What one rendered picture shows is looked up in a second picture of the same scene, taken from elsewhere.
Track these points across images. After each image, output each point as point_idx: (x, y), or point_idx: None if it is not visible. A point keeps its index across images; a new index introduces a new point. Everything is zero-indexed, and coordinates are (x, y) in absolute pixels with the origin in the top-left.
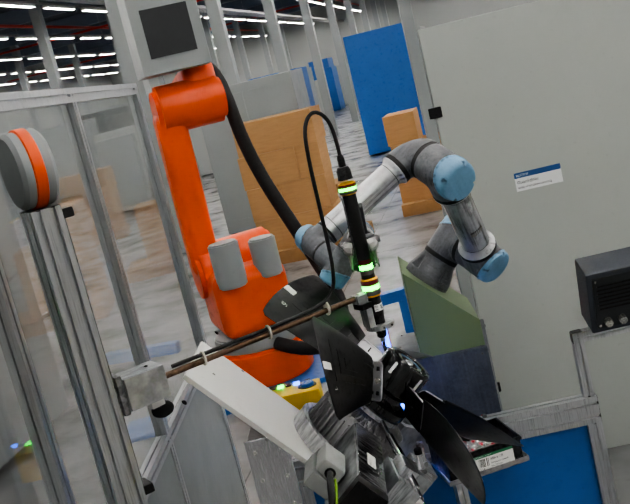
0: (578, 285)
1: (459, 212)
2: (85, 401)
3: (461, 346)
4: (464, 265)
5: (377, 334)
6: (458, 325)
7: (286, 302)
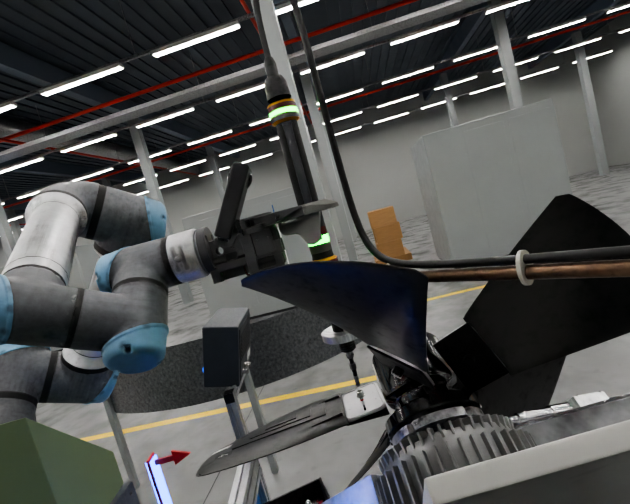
0: (207, 353)
1: None
2: None
3: (107, 501)
4: (73, 389)
5: (350, 346)
6: (98, 471)
7: None
